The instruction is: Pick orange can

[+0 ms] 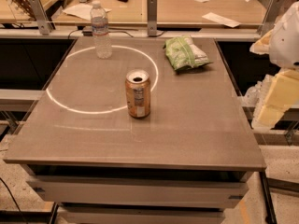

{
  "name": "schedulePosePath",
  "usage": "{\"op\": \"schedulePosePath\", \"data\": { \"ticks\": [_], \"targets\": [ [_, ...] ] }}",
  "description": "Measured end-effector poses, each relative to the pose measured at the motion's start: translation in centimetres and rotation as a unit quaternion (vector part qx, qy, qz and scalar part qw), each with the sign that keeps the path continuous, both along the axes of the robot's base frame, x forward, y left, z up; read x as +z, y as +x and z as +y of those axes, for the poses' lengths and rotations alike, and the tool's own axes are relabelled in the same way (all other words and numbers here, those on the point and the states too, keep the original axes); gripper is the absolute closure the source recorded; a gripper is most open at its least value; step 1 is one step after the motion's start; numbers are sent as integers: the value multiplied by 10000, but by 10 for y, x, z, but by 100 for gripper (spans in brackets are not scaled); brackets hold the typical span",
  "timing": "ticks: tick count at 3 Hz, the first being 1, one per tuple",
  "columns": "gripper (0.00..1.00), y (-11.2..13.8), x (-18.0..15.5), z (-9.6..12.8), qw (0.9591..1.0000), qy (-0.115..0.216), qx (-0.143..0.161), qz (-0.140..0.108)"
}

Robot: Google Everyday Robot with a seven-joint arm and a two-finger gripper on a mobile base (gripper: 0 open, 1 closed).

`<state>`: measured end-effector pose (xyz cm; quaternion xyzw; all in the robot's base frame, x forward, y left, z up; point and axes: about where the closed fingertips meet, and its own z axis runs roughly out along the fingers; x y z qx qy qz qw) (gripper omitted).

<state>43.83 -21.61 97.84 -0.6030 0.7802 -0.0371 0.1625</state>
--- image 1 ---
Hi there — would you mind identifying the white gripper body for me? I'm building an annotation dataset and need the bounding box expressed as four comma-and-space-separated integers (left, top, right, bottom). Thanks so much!
269, 2, 299, 69

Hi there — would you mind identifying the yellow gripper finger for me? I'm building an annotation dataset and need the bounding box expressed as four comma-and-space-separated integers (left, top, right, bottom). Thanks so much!
251, 68, 299, 131
249, 30, 273, 55

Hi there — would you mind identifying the orange soda can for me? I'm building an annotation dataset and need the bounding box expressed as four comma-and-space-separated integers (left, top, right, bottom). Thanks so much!
125, 69, 150, 119

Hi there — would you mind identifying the white paper sheet right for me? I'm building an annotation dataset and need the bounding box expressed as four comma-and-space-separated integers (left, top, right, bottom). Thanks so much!
203, 12, 240, 28

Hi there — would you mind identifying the green white chip bag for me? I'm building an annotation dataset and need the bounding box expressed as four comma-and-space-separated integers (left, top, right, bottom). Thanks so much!
164, 35, 210, 72

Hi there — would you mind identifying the clear plastic water bottle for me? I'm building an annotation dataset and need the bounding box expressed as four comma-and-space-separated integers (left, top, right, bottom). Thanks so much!
90, 1, 112, 59

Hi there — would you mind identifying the white paper sheet left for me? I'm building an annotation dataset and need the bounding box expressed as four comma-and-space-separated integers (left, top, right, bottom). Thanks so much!
63, 1, 108, 21

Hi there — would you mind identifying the white drawer cabinet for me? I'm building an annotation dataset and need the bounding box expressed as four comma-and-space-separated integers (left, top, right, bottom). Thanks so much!
27, 175, 249, 224

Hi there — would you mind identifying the right metal bracket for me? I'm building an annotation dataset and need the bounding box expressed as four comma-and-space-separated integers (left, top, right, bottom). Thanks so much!
257, 0, 284, 36

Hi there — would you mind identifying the metal bracket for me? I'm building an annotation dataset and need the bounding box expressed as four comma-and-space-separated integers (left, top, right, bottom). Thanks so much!
257, 0, 284, 36
28, 0, 53, 35
147, 0, 157, 37

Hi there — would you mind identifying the middle metal bracket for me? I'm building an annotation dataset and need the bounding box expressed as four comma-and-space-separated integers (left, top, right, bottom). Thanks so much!
147, 0, 157, 37

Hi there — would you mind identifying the black cable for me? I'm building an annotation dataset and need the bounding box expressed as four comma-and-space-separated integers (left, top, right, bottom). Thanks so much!
67, 28, 166, 39

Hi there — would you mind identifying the left metal bracket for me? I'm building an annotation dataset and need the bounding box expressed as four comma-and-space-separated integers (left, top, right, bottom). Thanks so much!
28, 0, 53, 35

